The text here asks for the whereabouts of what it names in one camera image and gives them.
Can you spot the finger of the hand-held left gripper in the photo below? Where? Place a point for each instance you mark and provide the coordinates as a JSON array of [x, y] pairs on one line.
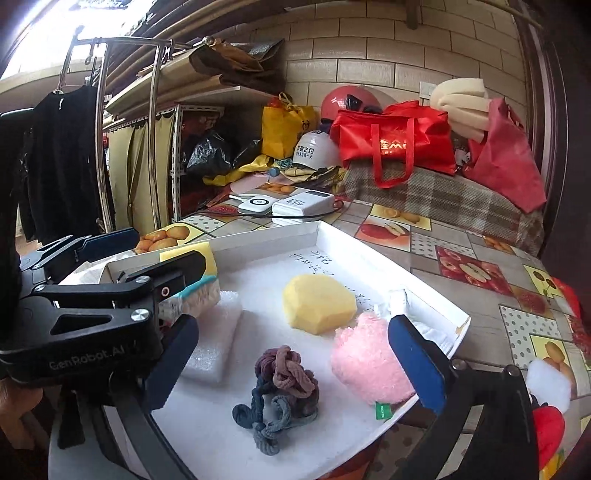
[[184, 267], [115, 241]]

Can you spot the red plastic bag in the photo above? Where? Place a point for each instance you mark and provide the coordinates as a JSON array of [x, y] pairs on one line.
[[503, 166]]

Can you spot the white power bank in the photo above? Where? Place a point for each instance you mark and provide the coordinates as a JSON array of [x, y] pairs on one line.
[[300, 203]]

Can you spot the brown paper bags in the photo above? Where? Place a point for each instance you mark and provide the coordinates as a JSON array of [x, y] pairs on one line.
[[231, 60]]

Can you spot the olive curtain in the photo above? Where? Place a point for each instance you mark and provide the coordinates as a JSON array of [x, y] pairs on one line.
[[138, 175]]

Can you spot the red plush toy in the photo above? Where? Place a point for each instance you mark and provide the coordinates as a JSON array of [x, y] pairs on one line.
[[549, 434]]

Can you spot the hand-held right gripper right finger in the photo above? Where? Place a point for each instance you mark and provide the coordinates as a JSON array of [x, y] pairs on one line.
[[415, 364]]

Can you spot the dark wooden door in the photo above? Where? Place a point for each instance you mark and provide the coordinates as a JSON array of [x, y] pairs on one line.
[[568, 138]]

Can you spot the white helmet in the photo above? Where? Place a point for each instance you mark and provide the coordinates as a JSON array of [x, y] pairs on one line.
[[316, 150]]

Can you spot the metal clothes rack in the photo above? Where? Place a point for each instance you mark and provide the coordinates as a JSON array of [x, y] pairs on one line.
[[154, 115]]

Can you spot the white shallow tray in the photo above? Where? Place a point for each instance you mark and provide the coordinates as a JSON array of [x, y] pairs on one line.
[[258, 323]]

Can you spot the fruit print tablecloth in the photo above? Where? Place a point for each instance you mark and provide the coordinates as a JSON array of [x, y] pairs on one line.
[[485, 295]]

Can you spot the red helmet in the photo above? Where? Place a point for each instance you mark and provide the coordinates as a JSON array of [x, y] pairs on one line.
[[337, 104]]

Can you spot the red tote bag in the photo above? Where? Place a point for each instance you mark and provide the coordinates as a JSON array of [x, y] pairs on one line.
[[401, 138]]

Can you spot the white foam block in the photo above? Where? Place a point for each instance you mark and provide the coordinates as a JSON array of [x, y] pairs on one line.
[[217, 332]]

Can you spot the black garment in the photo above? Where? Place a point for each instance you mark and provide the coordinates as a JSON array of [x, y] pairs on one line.
[[60, 161]]

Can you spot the wooden boards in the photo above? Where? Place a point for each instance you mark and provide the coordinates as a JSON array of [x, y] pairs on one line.
[[161, 83]]

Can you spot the person's left hand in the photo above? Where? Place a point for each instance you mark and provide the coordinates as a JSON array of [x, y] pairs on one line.
[[18, 415]]

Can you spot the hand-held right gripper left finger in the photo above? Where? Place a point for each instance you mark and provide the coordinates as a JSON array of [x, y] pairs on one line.
[[178, 355]]

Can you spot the yellow shopping bag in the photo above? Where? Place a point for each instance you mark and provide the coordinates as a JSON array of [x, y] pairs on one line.
[[281, 129]]

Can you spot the pale yellow sponge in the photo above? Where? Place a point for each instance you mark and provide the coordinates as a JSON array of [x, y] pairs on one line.
[[318, 302]]

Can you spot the white round-dial device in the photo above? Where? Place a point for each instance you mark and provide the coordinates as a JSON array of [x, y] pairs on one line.
[[254, 205]]

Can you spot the red printed packet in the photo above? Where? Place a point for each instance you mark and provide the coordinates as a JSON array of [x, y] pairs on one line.
[[570, 295]]

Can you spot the wall switch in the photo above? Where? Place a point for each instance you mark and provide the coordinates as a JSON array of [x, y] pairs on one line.
[[426, 89]]

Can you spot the black plastic bag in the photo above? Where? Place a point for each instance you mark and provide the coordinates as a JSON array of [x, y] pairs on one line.
[[207, 152]]

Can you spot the white sponge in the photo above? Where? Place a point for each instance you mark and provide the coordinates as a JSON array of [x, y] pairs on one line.
[[549, 383]]

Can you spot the yellow cloth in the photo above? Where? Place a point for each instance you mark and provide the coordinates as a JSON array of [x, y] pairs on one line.
[[249, 168]]

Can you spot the bundle of bamboo poles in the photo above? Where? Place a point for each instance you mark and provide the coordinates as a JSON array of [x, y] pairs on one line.
[[184, 32]]

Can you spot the packaged yellow scouring sponge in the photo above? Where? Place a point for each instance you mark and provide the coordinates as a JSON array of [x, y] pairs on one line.
[[207, 295]]

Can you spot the pink plush toy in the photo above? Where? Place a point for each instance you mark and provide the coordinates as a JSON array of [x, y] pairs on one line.
[[364, 360]]

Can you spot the plaid blanket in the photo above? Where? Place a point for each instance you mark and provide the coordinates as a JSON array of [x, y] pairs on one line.
[[438, 198]]

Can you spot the cream foam roll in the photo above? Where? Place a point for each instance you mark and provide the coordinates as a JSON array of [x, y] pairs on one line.
[[457, 101]]

